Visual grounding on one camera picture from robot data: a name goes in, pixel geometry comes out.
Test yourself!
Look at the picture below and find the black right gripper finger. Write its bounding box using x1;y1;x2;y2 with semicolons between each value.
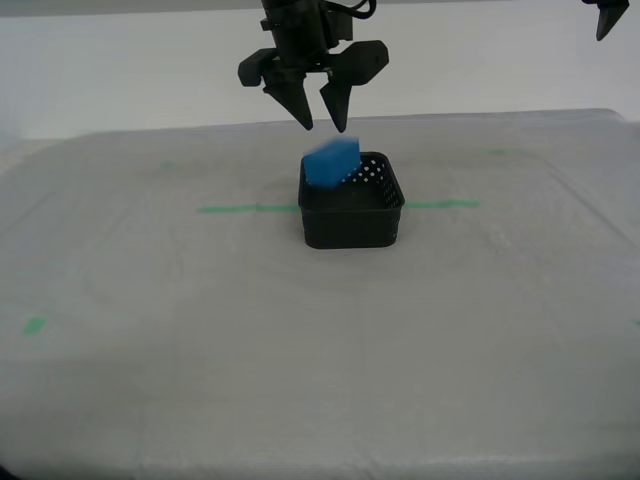
595;0;632;43

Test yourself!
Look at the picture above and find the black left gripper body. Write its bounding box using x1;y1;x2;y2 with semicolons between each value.
259;14;332;77

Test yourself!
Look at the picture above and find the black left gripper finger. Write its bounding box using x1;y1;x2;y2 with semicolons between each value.
319;40;391;134
238;48;316;133

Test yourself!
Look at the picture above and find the blue rectangular block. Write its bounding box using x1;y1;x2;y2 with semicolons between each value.
302;136;363;192

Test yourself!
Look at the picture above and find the black perforated plastic basket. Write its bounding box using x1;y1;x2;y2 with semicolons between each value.
298;151;407;250

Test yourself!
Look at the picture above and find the long green tape strip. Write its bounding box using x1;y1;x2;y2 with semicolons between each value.
197;199;482;215

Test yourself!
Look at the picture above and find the white tablecloth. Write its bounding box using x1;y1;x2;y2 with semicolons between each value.
0;107;640;480

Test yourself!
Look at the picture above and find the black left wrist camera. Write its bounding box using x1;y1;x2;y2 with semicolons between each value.
322;8;355;50

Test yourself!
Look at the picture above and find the black left wrist camera cable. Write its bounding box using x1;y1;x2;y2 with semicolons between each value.
327;0;378;22

